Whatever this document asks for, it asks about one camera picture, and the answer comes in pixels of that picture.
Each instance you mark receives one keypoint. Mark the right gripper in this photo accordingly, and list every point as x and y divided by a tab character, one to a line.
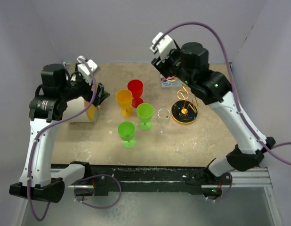
163	65

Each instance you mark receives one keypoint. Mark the orange plastic goblet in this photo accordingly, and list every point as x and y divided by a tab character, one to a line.
124	98

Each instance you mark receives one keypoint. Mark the green goblet rear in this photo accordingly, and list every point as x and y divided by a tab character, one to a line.
145	113

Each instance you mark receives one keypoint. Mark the clear wine glass standing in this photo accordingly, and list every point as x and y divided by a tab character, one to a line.
163	119

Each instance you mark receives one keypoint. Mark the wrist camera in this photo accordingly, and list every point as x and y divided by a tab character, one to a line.
163	47
85	66

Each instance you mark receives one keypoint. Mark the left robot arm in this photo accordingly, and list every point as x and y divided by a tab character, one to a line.
46	113

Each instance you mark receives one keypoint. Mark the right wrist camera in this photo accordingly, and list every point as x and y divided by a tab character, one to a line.
163	47

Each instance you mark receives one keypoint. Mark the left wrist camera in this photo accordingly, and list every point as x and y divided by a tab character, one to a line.
85	66

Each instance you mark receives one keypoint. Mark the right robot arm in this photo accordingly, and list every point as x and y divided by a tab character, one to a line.
216	92

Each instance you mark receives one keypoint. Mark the clear wine glass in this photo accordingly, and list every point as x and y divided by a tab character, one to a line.
176	88
163	119

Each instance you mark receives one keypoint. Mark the treehouse paperback book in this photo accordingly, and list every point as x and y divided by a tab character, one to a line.
167	82

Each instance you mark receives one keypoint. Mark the gold wine glass rack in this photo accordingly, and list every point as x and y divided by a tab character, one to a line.
183	111

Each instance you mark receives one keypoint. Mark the green goblet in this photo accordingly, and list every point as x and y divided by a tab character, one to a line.
145	113
126	131

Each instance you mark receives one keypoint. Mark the green goblet front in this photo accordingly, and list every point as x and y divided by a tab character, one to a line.
126	131

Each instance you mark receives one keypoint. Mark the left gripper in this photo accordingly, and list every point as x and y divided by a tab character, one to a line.
88	95

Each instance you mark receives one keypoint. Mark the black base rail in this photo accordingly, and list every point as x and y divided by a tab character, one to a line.
152	179

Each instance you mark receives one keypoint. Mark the red plastic goblet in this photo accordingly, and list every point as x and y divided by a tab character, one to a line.
136	88

